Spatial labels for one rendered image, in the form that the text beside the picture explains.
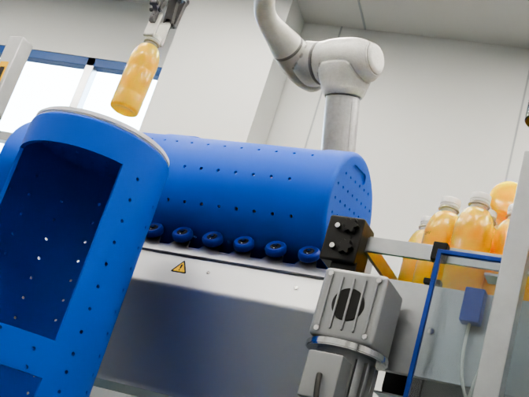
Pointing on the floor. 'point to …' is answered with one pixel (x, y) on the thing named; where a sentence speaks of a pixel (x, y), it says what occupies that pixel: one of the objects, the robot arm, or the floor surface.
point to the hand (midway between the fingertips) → (157, 30)
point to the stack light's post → (507, 296)
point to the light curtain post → (12, 68)
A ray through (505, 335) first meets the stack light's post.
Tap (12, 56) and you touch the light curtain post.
